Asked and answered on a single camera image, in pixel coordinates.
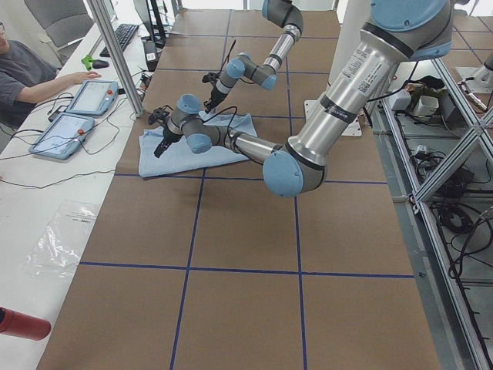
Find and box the grey office chair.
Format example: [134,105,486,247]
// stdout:
[24,0,93,66]

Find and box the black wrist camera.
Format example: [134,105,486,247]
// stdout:
[148,107,171,126]
[202,72,220,85]

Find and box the red cylindrical bottle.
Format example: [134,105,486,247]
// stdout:
[1,308,52,341]

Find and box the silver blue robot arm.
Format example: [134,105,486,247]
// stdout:
[154,1,454,197]
[204,1,304,113]

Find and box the upper blue teach pendant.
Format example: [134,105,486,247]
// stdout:
[65,79,119,117]

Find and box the person's hand on desk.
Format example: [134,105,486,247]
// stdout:
[69,71,101,85]

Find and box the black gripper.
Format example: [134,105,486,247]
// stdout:
[204,79,233,113]
[154,124,182,158]

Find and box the black computer mouse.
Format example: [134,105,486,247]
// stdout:
[92,59,109,69]

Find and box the seated person grey shirt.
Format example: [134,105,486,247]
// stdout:
[0,21,102,128]

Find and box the blue teach pendant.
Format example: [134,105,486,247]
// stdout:
[65,79,119,117]
[29,113,96,160]

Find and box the aluminium side frame rail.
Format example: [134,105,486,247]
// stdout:
[365,49,493,370]

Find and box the black computer keyboard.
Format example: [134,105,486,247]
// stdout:
[115,24,139,52]

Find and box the green plastic object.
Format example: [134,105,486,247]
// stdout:
[81,55,94,71]

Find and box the clear plastic bag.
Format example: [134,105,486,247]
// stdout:
[21,200,101,280]

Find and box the aluminium frame post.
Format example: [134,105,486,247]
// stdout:
[87,0,144,118]

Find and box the lower blue teach pendant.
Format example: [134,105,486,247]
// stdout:
[29,113,96,160]

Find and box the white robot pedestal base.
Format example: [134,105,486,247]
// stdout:
[298,1,386,150]

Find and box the light blue button shirt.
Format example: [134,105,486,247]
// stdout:
[138,111,258,179]

